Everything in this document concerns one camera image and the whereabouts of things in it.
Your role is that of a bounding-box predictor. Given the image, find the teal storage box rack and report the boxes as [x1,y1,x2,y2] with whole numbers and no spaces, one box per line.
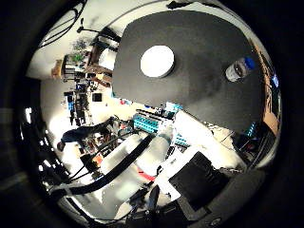
[132,108,191,147]

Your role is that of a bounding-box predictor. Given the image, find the brown wooden shelf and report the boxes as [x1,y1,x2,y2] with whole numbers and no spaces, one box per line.
[83,42,115,88]

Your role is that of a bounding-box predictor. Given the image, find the green potted plant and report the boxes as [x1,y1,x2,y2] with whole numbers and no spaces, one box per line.
[70,39,88,65]

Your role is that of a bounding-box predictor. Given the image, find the person in dark clothes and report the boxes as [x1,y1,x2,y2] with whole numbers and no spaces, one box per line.
[56,117,120,152]

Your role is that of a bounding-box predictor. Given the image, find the monitor with blue screen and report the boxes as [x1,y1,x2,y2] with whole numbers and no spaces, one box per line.
[270,73,280,89]

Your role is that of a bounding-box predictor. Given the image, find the clear plastic bottle blue cap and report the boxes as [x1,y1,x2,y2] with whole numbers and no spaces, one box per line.
[225,56,257,84]

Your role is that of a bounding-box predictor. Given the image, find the white round disc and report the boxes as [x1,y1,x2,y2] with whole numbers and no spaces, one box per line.
[140,45,176,79]

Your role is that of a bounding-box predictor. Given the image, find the thin black hanging cables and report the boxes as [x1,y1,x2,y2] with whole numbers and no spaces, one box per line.
[39,1,88,48]

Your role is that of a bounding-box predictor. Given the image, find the thick black cable sleeve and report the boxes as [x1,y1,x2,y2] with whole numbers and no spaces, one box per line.
[50,133,157,197]

